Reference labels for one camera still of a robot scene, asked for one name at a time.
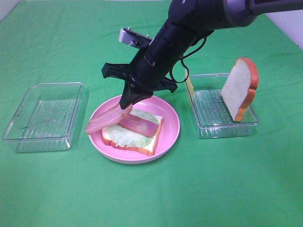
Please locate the green lettuce leaf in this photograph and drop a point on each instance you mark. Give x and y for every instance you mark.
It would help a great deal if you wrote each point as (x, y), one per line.
(126, 138)

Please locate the clear plastic container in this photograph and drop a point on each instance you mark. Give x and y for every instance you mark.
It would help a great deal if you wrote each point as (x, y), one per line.
(210, 115)
(46, 119)

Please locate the left clear plastic container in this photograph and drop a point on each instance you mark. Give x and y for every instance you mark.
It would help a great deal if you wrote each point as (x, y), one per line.
(46, 119)

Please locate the pink round plate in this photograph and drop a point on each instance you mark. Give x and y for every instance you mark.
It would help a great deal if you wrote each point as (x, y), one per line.
(168, 134)

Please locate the green tablecloth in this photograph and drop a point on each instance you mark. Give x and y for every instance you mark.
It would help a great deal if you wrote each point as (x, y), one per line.
(254, 181)

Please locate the yellow cheese slice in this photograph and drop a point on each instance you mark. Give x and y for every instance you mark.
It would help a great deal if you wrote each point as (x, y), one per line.
(189, 85)

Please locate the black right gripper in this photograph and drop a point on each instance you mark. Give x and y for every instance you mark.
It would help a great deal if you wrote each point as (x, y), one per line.
(142, 72)

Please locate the right clear plastic container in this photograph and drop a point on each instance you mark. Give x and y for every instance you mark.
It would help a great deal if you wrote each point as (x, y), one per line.
(210, 115)

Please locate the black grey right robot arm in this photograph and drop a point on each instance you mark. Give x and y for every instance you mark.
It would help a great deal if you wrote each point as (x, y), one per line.
(189, 21)

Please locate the bacon strip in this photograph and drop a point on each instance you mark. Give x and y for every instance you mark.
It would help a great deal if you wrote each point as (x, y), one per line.
(139, 125)
(109, 117)

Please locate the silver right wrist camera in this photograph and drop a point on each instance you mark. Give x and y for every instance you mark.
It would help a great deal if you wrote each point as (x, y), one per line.
(131, 38)

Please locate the toast bread slice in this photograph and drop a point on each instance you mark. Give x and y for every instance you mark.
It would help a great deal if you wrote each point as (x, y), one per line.
(240, 87)
(146, 151)

